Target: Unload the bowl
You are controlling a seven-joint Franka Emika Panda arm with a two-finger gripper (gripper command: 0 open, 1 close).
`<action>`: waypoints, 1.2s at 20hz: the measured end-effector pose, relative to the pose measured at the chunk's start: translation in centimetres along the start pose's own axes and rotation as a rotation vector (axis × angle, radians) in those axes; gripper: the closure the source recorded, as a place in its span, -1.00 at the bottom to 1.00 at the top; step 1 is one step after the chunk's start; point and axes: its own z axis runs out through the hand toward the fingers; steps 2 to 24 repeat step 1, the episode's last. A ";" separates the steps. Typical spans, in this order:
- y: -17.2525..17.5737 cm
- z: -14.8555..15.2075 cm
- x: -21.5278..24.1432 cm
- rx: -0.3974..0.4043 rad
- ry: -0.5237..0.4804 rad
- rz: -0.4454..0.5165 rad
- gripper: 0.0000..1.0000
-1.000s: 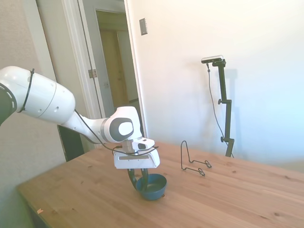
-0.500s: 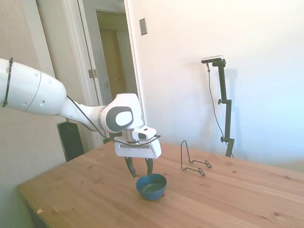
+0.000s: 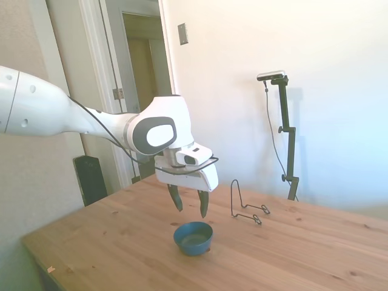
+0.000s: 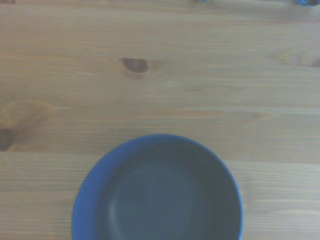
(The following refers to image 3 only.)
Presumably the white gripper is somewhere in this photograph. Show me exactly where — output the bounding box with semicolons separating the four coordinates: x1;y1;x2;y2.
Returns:
154;156;219;219

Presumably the dark blue bowl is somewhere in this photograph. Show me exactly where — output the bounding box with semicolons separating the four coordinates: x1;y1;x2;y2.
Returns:
173;221;214;258

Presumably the black tower speaker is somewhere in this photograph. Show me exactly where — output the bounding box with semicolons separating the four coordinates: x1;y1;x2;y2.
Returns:
73;155;109;207

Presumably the white open door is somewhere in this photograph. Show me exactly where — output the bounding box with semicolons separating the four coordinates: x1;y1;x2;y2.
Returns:
30;0;127;195

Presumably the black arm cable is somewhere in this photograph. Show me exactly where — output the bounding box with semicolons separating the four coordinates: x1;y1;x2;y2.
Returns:
67;96;220;176

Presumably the black wire bowl stand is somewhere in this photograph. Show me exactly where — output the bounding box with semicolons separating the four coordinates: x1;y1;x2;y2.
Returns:
230;178;271;227

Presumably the black jointed camera stand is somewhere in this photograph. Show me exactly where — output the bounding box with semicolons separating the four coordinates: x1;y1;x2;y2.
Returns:
270;76;301;201

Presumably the camera on black stand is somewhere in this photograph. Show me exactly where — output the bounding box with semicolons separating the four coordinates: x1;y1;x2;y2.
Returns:
264;79;301;202

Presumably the silver exterior camera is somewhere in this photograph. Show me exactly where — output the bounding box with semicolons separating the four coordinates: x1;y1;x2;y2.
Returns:
256;69;287;82

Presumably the grey light switch plate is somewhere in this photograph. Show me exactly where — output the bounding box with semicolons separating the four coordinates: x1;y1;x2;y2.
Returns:
178;22;189;46

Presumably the white door frame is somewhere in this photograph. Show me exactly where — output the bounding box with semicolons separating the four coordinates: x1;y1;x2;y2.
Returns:
98;0;189;190

